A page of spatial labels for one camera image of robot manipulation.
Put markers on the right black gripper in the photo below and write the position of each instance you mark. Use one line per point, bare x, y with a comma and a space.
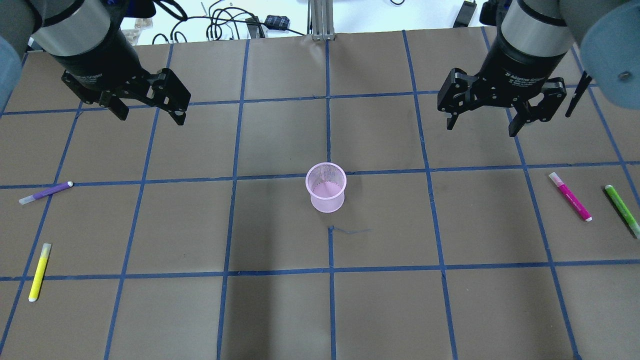
515, 62

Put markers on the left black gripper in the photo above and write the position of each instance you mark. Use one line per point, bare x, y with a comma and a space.
100, 57

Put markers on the purple pen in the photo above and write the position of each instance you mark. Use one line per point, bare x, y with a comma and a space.
46, 192

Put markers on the pink pen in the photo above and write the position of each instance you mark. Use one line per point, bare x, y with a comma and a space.
570, 197

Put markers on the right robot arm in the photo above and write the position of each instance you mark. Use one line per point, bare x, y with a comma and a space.
532, 38

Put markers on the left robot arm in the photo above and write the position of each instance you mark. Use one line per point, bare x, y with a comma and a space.
67, 27

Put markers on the pink mesh cup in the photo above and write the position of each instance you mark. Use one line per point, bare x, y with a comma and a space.
326, 183

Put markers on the black power adapter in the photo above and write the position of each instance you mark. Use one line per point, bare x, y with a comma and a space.
465, 14

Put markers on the green pen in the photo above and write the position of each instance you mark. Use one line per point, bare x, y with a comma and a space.
623, 210

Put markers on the yellow pen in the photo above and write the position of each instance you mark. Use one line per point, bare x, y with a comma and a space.
40, 271

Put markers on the aluminium frame post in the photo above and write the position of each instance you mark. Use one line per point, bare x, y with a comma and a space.
321, 20

